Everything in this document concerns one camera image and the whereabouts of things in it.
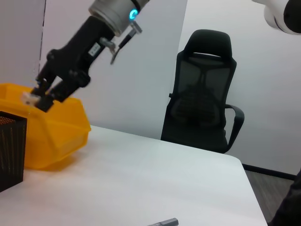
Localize yellow plastic bin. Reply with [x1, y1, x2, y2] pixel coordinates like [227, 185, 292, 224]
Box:
[0, 82, 92, 170]

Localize black office chair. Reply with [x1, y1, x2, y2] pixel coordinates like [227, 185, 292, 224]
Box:
[161, 29, 245, 153]

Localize black mesh pen holder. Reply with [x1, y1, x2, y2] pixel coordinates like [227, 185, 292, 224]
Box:
[0, 111, 28, 193]

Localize grey marker pen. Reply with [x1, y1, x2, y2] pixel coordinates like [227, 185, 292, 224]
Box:
[147, 218, 179, 226]

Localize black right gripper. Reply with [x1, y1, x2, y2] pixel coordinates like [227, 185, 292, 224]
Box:
[31, 16, 116, 113]

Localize black robot body part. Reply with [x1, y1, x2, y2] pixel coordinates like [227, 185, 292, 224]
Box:
[268, 169, 301, 226]

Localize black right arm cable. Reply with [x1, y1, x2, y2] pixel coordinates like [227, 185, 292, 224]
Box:
[100, 20, 143, 65]

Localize beige eraser with barcode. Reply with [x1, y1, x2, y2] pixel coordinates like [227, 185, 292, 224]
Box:
[22, 92, 41, 107]

